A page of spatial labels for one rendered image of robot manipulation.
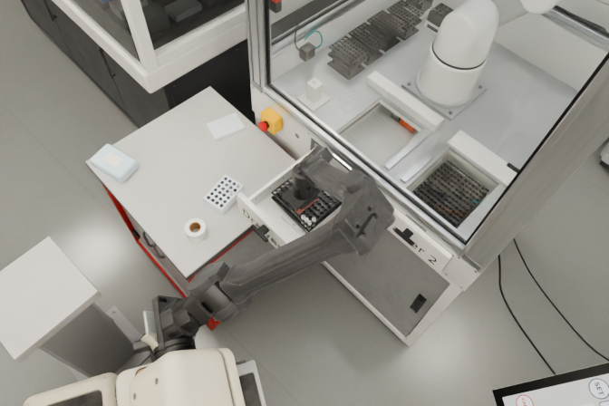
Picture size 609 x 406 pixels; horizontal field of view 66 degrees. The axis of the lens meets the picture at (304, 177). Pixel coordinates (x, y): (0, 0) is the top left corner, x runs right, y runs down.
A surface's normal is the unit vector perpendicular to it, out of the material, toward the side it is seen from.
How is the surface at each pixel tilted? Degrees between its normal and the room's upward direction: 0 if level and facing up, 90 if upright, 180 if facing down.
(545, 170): 90
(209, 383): 42
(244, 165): 0
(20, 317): 0
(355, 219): 38
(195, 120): 0
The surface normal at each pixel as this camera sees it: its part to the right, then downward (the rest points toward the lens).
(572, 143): -0.72, 0.56
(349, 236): -0.26, 0.50
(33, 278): 0.04, -0.55
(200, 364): 0.67, -0.57
